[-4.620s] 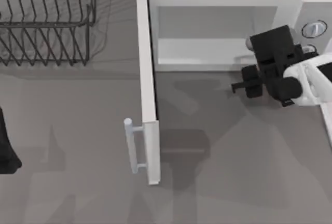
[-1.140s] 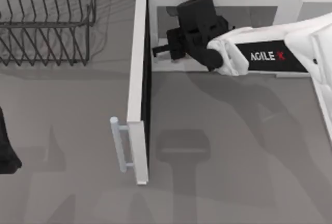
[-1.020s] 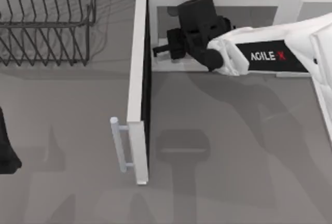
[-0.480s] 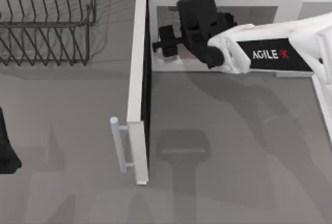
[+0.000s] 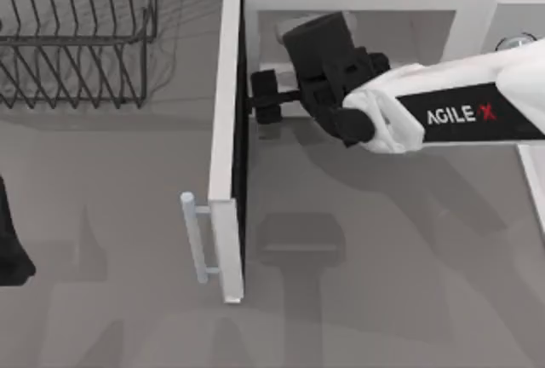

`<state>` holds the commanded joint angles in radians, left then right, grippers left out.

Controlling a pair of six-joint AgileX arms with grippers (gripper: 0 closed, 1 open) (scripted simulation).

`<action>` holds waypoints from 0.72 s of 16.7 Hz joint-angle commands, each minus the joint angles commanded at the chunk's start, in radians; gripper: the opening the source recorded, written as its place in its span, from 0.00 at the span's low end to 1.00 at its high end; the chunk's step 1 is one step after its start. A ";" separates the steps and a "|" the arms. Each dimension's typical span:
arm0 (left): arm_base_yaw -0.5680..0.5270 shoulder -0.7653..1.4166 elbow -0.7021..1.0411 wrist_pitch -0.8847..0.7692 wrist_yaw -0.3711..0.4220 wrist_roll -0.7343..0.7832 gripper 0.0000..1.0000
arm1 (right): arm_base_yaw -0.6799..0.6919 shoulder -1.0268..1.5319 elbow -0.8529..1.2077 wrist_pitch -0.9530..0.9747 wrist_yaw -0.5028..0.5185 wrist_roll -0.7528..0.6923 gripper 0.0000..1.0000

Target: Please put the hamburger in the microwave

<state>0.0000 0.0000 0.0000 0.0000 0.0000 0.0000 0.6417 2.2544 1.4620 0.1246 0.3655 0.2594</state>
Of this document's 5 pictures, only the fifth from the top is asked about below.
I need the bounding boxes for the dark wire dish rack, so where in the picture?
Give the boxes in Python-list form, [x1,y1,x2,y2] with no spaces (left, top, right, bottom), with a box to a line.
[0,0,163,110]

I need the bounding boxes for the pale grey door handle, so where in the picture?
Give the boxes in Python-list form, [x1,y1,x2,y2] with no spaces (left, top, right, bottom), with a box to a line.
[179,191,224,285]

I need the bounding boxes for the white microwave door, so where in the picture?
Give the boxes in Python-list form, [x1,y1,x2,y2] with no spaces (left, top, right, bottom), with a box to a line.
[206,0,250,304]

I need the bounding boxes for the black block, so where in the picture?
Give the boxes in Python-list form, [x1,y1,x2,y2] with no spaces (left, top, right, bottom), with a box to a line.
[250,68,284,127]

